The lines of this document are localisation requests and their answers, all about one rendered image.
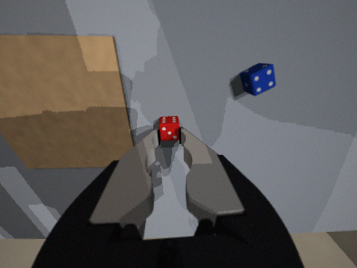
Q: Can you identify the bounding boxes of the red die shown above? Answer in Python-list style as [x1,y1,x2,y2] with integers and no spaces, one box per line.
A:
[159,116,179,141]

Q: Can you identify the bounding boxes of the blue die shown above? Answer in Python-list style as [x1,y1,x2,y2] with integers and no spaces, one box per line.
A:
[240,63,275,96]

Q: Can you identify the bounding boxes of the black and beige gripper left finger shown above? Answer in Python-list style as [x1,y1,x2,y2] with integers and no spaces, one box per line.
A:
[31,128,160,268]

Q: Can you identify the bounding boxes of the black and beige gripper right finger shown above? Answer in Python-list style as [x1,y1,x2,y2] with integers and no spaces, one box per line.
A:
[179,127,304,268]

